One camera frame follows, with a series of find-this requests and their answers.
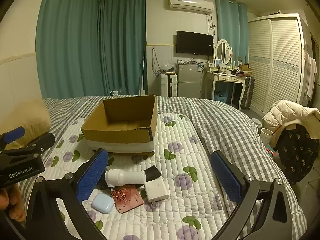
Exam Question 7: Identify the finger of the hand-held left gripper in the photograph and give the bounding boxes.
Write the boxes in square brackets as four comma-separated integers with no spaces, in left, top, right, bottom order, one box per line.
[0,133,56,157]
[0,127,26,151]

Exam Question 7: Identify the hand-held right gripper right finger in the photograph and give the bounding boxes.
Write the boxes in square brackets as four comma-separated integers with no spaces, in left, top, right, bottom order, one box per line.
[211,150,293,240]

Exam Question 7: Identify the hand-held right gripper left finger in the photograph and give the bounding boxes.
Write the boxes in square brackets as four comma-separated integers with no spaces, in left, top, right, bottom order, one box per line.
[25,148,109,240]

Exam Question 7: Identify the white plastic bottle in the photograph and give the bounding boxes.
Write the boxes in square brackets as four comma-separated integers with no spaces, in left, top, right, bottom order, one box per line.
[104,169,147,188]

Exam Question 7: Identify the cardboard box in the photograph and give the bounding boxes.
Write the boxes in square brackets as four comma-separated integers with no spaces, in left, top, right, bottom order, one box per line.
[81,95,158,155]

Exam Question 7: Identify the white charger plug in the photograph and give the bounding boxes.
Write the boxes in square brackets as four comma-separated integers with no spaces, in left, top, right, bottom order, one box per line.
[144,179,168,208]

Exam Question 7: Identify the person's left hand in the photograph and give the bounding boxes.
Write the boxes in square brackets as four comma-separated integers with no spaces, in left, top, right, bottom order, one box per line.
[0,185,27,222]

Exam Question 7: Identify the tan plush pillow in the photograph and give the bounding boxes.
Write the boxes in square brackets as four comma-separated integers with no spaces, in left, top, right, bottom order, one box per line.
[0,97,52,150]

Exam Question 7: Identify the light blue earbuds case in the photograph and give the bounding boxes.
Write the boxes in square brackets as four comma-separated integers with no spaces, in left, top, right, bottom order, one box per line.
[91,193,115,214]

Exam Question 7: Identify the floral quilted mat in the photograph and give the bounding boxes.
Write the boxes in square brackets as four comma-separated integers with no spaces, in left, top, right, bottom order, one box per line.
[37,114,240,240]

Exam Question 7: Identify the white cup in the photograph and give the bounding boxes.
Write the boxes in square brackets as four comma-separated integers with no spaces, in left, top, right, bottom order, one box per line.
[260,128,274,147]

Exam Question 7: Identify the grey checked blanket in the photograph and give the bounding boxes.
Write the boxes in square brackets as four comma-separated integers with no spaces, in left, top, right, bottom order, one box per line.
[15,95,308,240]

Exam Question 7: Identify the black flat pouch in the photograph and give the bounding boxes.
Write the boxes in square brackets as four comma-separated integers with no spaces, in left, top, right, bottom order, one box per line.
[143,165,162,182]

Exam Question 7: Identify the dark printed garment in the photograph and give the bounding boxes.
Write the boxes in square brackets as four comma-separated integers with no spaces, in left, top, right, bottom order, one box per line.
[276,124,320,184]

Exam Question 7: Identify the blue basket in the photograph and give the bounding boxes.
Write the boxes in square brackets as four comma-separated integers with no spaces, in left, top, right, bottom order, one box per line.
[214,91,228,103]

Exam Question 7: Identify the dark suitcase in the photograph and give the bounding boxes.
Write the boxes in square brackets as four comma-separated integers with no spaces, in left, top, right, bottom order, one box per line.
[241,76,255,109]

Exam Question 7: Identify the white dressing table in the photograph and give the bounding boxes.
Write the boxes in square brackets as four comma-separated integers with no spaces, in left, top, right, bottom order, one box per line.
[205,69,247,111]

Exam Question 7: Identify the teal curtain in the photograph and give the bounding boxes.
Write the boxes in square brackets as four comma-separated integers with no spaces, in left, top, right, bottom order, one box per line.
[99,0,148,97]
[36,0,102,99]
[215,0,250,67]

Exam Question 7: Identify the grey small fridge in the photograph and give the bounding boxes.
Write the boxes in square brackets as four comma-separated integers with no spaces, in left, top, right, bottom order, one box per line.
[176,63,202,98]

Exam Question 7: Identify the white drawer cabinet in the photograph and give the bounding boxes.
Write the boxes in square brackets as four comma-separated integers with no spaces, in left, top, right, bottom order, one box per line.
[160,73,178,97]

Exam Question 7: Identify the white pole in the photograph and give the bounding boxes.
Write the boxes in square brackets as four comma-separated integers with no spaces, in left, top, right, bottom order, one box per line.
[139,50,147,96]

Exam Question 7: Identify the white louvred wardrobe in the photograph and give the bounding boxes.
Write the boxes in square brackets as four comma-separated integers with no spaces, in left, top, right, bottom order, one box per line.
[247,14,309,113]

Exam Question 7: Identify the clear plastic bag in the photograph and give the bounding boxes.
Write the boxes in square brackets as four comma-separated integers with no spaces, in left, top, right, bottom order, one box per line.
[160,62,175,73]

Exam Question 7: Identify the white oval mirror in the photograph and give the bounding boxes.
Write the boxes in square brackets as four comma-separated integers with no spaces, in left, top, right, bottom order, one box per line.
[214,39,233,67]

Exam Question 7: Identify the hanging white clothes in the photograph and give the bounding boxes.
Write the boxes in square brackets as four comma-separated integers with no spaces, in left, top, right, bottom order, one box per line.
[304,52,318,99]

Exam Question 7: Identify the white air conditioner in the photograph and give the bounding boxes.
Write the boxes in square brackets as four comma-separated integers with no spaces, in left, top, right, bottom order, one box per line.
[168,0,215,15]

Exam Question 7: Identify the black wall television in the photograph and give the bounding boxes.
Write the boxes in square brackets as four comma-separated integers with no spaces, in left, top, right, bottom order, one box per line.
[176,31,214,56]

